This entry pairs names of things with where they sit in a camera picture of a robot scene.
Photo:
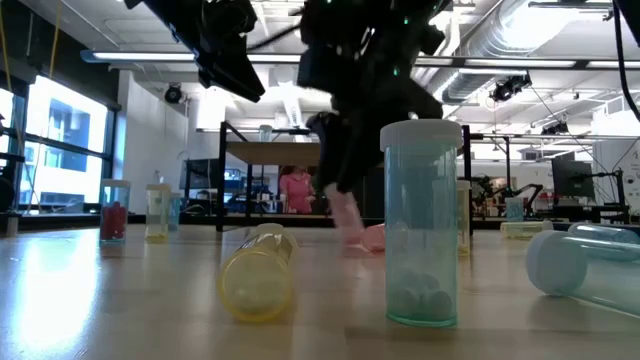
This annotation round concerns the long ceiling light bar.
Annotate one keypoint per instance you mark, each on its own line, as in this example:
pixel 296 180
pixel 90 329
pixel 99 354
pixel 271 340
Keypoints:
pixel 150 56

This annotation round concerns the black round spotlight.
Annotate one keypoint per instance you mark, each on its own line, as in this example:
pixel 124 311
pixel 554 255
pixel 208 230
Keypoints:
pixel 173 93

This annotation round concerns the black computer monitor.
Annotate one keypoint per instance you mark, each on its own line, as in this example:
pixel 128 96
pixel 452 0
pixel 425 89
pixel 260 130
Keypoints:
pixel 572 177
pixel 200 174

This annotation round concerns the wooden shelf with black legs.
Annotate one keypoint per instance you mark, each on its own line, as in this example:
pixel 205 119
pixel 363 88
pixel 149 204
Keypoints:
pixel 280 152

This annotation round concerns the black track light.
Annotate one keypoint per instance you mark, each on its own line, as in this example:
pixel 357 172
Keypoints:
pixel 555 128
pixel 510 87

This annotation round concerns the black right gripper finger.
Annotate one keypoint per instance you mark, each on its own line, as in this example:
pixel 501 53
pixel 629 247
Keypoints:
pixel 362 150
pixel 331 150

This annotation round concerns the person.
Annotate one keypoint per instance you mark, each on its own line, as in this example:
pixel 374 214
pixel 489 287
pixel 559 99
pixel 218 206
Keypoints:
pixel 297 192

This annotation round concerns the black background robot arm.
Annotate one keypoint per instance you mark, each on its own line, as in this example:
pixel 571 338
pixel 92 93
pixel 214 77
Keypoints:
pixel 530 189

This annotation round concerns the yellow medicine bottle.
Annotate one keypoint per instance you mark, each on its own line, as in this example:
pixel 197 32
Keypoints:
pixel 158 215
pixel 525 230
pixel 465 215
pixel 257 280

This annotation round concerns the red pill bottle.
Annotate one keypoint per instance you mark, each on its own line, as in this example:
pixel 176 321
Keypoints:
pixel 114 220

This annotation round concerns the teal medicine bottle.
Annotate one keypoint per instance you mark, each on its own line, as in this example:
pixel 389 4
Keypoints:
pixel 265 134
pixel 514 210
pixel 555 262
pixel 420 225

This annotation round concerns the silver ventilation duct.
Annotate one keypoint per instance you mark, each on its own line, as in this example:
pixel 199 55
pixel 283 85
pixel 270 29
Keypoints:
pixel 470 85

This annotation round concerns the large window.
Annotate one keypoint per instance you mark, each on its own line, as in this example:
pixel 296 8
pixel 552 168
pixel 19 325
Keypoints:
pixel 65 125

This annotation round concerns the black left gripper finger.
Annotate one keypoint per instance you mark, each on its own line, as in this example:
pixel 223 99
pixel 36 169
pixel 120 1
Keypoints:
pixel 227 70

